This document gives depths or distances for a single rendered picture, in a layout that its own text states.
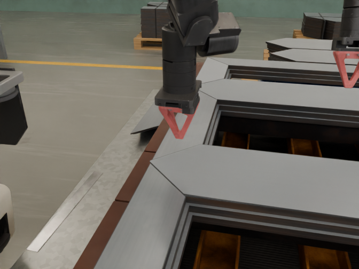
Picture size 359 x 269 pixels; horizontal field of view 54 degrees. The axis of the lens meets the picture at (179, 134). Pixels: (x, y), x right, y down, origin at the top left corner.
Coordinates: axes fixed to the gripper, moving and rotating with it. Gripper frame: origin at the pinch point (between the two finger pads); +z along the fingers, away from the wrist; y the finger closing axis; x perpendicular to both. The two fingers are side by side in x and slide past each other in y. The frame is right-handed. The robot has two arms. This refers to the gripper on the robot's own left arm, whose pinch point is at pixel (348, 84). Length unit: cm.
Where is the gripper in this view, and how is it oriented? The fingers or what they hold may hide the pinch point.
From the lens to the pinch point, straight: 80.9
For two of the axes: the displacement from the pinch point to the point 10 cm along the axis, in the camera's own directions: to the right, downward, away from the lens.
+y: 2.2, -2.4, 9.4
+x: -9.7, -0.7, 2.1
